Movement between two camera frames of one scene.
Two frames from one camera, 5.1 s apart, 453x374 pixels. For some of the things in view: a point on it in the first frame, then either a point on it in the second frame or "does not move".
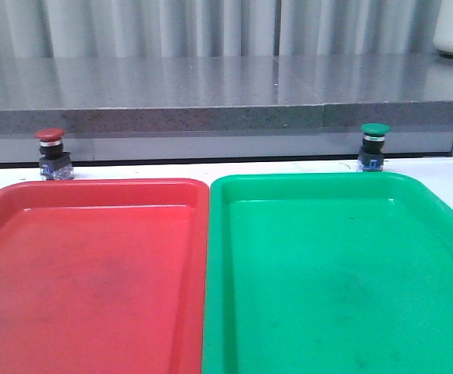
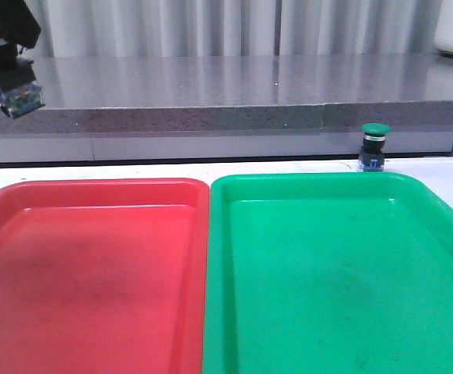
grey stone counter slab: x=92 y=94 does not move
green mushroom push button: x=371 y=153 does not move
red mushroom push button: x=54 y=163 to x=11 y=80
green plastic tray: x=335 y=273 does not move
